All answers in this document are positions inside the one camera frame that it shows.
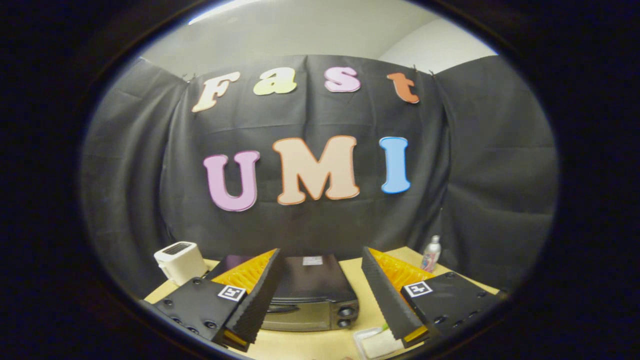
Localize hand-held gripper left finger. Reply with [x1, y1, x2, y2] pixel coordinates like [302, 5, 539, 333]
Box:
[153, 248, 287, 353]

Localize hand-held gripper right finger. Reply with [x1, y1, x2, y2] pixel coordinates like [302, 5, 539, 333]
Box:
[361, 246, 502, 349]

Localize food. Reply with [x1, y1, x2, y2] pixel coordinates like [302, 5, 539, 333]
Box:
[353, 323, 407, 360]

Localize black toaster oven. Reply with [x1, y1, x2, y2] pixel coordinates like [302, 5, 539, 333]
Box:
[205, 254, 361, 332]

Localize white toaster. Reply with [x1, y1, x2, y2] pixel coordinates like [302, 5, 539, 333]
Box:
[153, 241, 209, 287]

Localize silver pink spray bottle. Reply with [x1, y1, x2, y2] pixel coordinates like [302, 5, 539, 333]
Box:
[421, 235, 442, 273]

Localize black backdrop cloth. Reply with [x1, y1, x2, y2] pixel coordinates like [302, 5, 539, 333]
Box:
[80, 54, 559, 300]

